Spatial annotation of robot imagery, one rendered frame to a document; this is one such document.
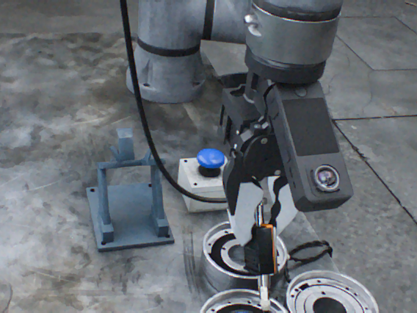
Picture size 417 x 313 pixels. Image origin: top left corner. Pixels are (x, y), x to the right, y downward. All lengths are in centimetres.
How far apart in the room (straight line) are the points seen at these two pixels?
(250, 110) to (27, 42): 83
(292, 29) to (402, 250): 175
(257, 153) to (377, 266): 158
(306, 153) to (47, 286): 38
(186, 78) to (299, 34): 63
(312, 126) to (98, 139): 54
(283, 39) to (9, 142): 60
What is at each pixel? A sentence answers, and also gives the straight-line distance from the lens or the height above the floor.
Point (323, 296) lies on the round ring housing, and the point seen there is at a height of 83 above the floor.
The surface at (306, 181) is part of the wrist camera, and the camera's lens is 50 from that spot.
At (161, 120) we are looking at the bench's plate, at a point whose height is 80.
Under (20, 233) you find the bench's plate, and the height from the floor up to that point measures 80.
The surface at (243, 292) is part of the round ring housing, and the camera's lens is 71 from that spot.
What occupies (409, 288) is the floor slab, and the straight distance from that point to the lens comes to 208.
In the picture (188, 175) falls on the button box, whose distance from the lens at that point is 86.
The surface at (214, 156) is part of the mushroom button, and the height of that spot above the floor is 87.
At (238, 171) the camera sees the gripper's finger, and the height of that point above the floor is 102.
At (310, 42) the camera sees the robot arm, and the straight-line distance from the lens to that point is 51.
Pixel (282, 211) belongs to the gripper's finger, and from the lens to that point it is 62.
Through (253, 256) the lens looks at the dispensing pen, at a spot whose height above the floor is 92.
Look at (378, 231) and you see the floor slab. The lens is 225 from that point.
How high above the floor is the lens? 135
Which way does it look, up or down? 34 degrees down
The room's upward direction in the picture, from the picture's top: 8 degrees clockwise
